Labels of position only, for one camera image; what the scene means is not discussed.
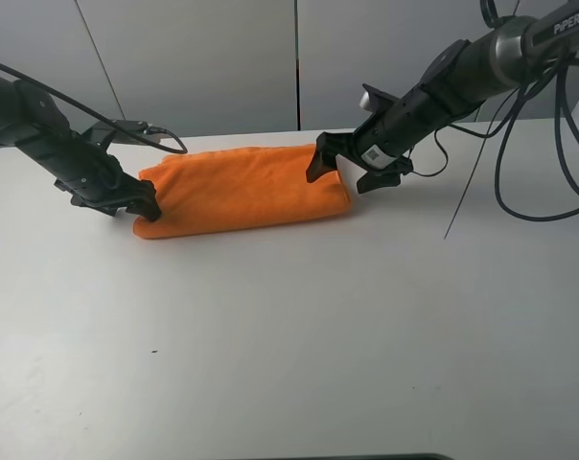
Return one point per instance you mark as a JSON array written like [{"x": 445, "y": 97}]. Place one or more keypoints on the orange microfibre towel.
[{"x": 238, "y": 189}]

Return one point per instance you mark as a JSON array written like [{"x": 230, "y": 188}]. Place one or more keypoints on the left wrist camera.
[{"x": 103, "y": 134}]

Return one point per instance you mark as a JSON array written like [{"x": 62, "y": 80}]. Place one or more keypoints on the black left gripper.
[{"x": 96, "y": 180}]

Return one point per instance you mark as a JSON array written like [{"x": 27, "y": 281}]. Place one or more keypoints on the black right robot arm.
[{"x": 517, "y": 51}]

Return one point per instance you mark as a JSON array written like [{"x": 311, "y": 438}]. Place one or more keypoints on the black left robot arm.
[{"x": 31, "y": 121}]

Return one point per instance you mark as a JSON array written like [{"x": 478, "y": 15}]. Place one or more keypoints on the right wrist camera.
[{"x": 375, "y": 101}]

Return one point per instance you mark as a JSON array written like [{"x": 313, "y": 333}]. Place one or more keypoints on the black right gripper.
[{"x": 379, "y": 141}]

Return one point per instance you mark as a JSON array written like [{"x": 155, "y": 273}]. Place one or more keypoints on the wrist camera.
[
  {"x": 103, "y": 134},
  {"x": 375, "y": 101}
]

